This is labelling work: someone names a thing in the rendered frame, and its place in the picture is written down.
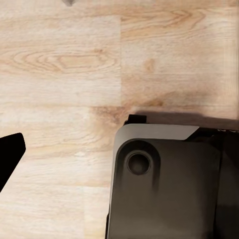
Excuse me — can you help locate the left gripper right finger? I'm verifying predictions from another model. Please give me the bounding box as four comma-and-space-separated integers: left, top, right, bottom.
223, 132, 239, 172

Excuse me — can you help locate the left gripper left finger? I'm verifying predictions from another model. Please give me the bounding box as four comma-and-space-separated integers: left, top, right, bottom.
0, 132, 26, 192

